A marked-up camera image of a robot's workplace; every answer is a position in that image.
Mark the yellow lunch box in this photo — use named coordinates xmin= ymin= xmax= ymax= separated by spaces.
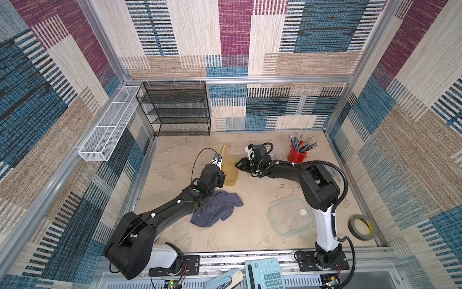
xmin=221 ymin=154 xmax=240 ymax=186

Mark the yellow lunch box lid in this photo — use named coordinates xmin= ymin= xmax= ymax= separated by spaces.
xmin=220 ymin=144 xmax=227 ymax=162

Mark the dark blue cloth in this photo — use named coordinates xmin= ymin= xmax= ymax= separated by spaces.
xmin=190 ymin=191 xmax=244 ymax=228

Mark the clear lid green rim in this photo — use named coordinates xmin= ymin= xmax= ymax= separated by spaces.
xmin=268 ymin=195 xmax=316 ymax=237

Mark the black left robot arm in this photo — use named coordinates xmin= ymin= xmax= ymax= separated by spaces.
xmin=103 ymin=164 xmax=226 ymax=280

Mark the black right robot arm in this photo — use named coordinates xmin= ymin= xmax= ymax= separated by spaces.
xmin=235 ymin=143 xmax=348 ymax=270

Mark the red pencil cup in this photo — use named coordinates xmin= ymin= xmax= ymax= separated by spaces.
xmin=287 ymin=144 xmax=308 ymax=164

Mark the black mesh shelf rack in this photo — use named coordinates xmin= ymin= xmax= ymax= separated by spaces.
xmin=137 ymin=81 xmax=211 ymax=137

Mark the light blue handheld device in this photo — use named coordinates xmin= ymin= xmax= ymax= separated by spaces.
xmin=204 ymin=269 xmax=244 ymax=289

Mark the teal calculator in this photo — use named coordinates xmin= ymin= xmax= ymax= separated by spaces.
xmin=244 ymin=258 xmax=286 ymax=289

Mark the grey tape roll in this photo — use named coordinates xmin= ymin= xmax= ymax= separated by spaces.
xmin=348 ymin=214 xmax=377 ymax=241

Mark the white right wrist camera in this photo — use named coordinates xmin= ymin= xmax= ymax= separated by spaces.
xmin=245 ymin=144 xmax=255 ymax=161

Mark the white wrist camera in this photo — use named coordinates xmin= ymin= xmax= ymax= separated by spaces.
xmin=245 ymin=144 xmax=255 ymax=161
xmin=211 ymin=154 xmax=223 ymax=169

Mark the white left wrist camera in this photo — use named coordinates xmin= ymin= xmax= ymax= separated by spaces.
xmin=211 ymin=154 xmax=223 ymax=169

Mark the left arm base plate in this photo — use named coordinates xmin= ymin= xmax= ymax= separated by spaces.
xmin=149 ymin=255 xmax=200 ymax=277

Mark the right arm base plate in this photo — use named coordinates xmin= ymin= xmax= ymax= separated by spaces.
xmin=294 ymin=250 xmax=350 ymax=272

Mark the white wire basket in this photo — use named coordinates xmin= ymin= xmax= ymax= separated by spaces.
xmin=78 ymin=86 xmax=139 ymax=162

